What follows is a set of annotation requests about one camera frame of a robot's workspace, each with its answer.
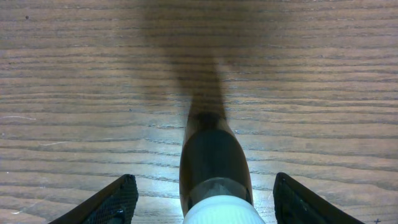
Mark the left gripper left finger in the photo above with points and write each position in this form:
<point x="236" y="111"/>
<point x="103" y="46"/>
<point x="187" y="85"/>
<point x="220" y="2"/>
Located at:
<point x="114" y="204"/>

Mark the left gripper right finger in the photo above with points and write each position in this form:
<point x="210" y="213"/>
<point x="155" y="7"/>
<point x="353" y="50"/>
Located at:
<point x="296" y="204"/>

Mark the dark bottle white cap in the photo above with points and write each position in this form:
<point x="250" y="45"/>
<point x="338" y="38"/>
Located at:
<point x="214" y="179"/>

